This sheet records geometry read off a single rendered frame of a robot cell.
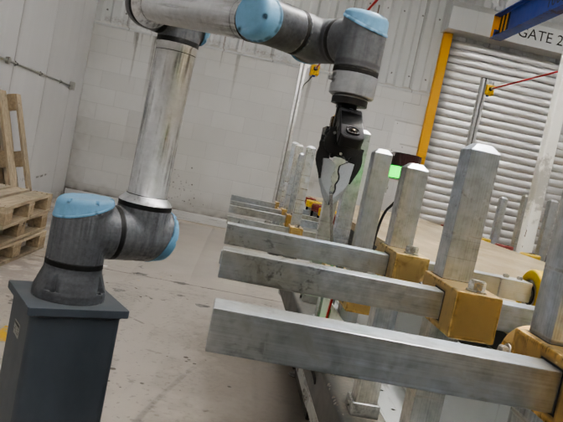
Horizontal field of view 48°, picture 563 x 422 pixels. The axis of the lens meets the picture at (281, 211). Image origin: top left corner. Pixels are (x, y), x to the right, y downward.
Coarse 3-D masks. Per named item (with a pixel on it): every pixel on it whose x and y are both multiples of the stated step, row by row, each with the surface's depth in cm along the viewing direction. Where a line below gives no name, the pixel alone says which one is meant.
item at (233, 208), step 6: (234, 210) 266; (240, 210) 266; (246, 210) 266; (252, 210) 266; (258, 210) 268; (252, 216) 267; (258, 216) 267; (264, 216) 267; (270, 216) 267; (276, 216) 267; (282, 216) 267; (282, 222) 268; (306, 222) 268; (312, 222) 268; (312, 228) 269
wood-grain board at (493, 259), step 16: (336, 208) 299; (352, 224) 233; (384, 224) 255; (432, 224) 339; (384, 240) 183; (416, 240) 208; (432, 240) 223; (432, 256) 166; (480, 256) 197; (496, 256) 211; (512, 256) 226; (528, 256) 243; (496, 272) 159; (512, 272) 168
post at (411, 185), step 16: (400, 176) 98; (416, 176) 96; (400, 192) 96; (416, 192) 96; (400, 208) 96; (416, 208) 96; (400, 224) 96; (416, 224) 96; (400, 240) 96; (368, 320) 100; (384, 320) 97; (368, 384) 98; (368, 400) 98
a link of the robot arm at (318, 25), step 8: (312, 16) 126; (312, 24) 125; (320, 24) 126; (328, 24) 125; (312, 32) 125; (320, 32) 126; (312, 40) 125; (320, 40) 126; (304, 48) 126; (312, 48) 127; (320, 48) 127; (296, 56) 130; (304, 56) 129; (312, 56) 129; (320, 56) 128; (328, 56) 126
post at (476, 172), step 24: (480, 144) 71; (480, 168) 71; (456, 192) 73; (480, 192) 71; (456, 216) 71; (480, 216) 71; (456, 240) 71; (480, 240) 71; (456, 264) 72; (432, 336) 72; (408, 408) 74; (432, 408) 73
